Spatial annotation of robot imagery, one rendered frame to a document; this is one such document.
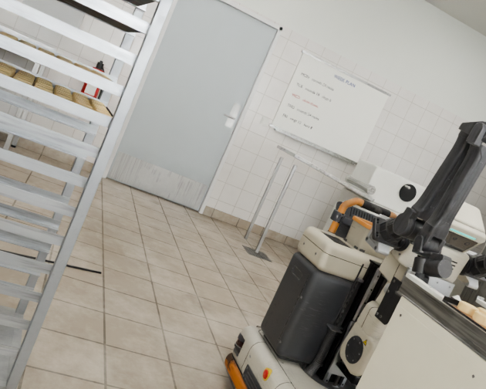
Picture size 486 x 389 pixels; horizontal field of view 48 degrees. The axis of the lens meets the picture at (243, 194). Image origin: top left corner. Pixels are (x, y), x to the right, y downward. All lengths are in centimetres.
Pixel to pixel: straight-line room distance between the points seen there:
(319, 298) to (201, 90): 368
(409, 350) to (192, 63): 438
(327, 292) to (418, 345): 74
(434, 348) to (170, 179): 444
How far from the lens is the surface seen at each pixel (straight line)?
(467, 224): 206
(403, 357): 162
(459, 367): 148
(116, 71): 195
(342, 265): 223
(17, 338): 203
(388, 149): 637
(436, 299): 159
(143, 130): 557
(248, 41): 570
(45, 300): 166
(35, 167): 156
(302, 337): 230
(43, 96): 152
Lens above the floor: 113
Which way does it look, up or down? 8 degrees down
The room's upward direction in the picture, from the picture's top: 24 degrees clockwise
